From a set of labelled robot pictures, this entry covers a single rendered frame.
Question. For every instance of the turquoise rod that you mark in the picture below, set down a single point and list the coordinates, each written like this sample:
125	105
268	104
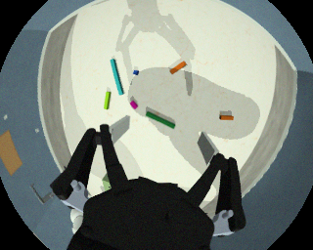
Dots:
116	77

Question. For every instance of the lime green rod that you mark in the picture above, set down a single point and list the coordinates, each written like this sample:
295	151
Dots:
107	100

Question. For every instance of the dark green rod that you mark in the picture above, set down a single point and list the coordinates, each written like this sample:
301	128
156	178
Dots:
161	120

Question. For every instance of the small magenta block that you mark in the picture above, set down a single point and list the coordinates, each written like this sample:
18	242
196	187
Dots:
133	104

